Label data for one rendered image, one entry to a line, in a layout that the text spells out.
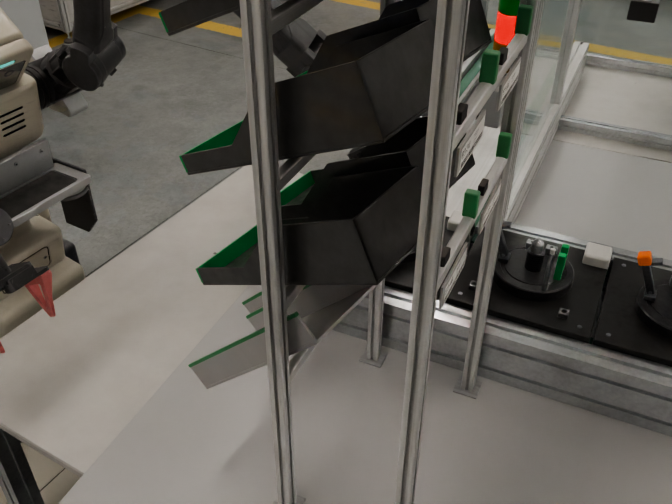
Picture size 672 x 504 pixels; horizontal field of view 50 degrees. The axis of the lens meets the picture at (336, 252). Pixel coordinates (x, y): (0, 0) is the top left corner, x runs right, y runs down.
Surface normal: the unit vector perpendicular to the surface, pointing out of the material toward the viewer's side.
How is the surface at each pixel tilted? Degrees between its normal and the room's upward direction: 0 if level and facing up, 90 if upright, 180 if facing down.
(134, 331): 0
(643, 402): 90
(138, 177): 0
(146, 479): 0
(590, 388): 90
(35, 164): 90
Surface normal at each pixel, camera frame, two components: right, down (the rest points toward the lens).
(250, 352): -0.57, 0.49
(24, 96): 0.85, 0.42
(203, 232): 0.00, -0.80
